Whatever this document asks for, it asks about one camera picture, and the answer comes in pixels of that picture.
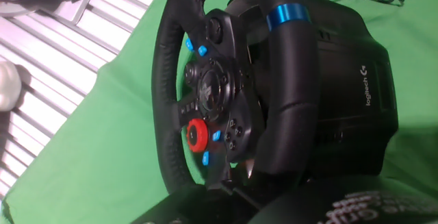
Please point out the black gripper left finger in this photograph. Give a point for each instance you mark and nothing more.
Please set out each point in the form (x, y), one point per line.
(205, 203)

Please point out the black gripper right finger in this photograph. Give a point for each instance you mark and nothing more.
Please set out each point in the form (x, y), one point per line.
(349, 203)

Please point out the black racing steering wheel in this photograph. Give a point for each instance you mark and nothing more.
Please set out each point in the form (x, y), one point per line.
(291, 80)

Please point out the black steering wheel base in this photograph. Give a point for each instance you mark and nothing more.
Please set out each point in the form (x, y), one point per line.
(352, 114)

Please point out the green cloth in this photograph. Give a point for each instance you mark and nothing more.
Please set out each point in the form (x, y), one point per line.
(85, 165)

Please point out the white computer mouse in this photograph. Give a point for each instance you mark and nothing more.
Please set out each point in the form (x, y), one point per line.
(9, 85)

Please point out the grey metal base plate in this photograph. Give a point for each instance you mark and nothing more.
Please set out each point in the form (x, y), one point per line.
(73, 8)

